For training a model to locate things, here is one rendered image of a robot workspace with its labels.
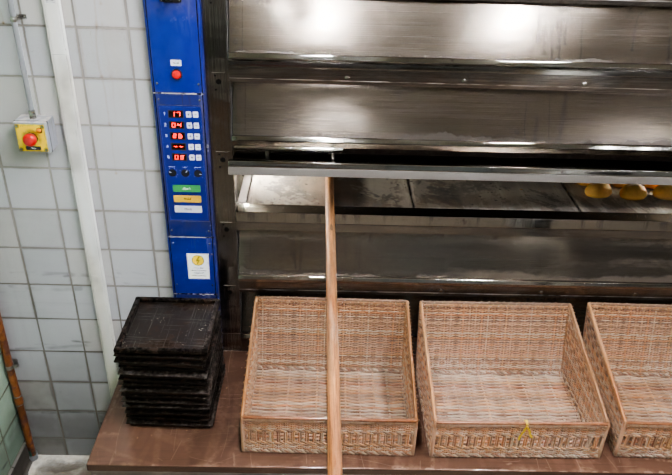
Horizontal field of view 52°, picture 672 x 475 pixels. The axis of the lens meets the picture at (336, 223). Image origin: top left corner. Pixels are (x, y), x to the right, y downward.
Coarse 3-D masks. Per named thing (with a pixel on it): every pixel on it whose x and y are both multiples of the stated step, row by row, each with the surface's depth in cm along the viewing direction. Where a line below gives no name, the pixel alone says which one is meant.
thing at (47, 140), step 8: (16, 120) 210; (24, 120) 210; (32, 120) 210; (40, 120) 210; (48, 120) 211; (16, 128) 209; (24, 128) 209; (32, 128) 209; (48, 128) 211; (16, 136) 211; (40, 136) 210; (48, 136) 211; (56, 136) 217; (24, 144) 212; (40, 144) 212; (48, 144) 212; (56, 144) 218; (48, 152) 214
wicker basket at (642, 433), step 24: (600, 312) 250; (624, 312) 250; (648, 312) 250; (600, 336) 238; (624, 336) 252; (648, 336) 252; (600, 360) 236; (624, 360) 255; (648, 360) 254; (600, 384) 235; (624, 384) 251; (648, 384) 251; (624, 408) 219; (648, 408) 240; (624, 432) 217; (648, 432) 217; (624, 456) 222; (648, 456) 222
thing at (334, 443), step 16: (336, 288) 192; (336, 304) 185; (336, 320) 179; (336, 336) 173; (336, 352) 168; (336, 368) 163; (336, 384) 158; (336, 400) 153; (336, 416) 149; (336, 432) 145; (336, 448) 141; (336, 464) 138
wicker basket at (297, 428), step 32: (256, 320) 246; (288, 320) 249; (320, 320) 249; (352, 320) 249; (384, 320) 249; (256, 352) 249; (288, 352) 251; (320, 352) 252; (256, 384) 245; (288, 384) 245; (320, 384) 246; (352, 384) 246; (384, 384) 246; (256, 416) 212; (288, 416) 212; (320, 416) 232; (352, 416) 233; (384, 416) 233; (416, 416) 214; (256, 448) 218; (288, 448) 219; (320, 448) 219; (352, 448) 218; (384, 448) 218
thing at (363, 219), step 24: (240, 216) 233; (264, 216) 233; (288, 216) 233; (312, 216) 233; (336, 216) 233; (360, 216) 233; (384, 216) 234; (408, 216) 234; (432, 216) 234; (456, 216) 234; (480, 216) 235; (504, 216) 235; (528, 216) 236; (552, 216) 236; (576, 216) 237; (600, 216) 237; (624, 216) 238; (648, 216) 238
